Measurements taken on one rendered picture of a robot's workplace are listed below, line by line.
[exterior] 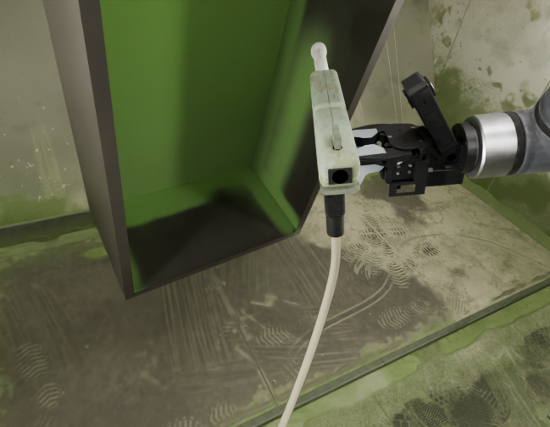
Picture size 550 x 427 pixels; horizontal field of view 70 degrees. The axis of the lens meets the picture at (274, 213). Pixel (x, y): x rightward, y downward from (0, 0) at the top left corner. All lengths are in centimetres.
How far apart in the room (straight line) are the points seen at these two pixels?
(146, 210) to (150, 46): 54
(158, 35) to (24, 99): 102
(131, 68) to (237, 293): 101
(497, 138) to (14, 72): 180
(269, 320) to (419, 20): 213
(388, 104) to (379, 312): 139
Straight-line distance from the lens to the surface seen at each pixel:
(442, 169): 62
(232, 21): 113
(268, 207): 141
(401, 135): 59
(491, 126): 60
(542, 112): 61
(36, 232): 201
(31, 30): 204
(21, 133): 197
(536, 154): 62
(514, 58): 263
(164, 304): 168
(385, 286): 189
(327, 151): 47
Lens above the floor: 138
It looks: 40 degrees down
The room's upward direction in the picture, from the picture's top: 8 degrees clockwise
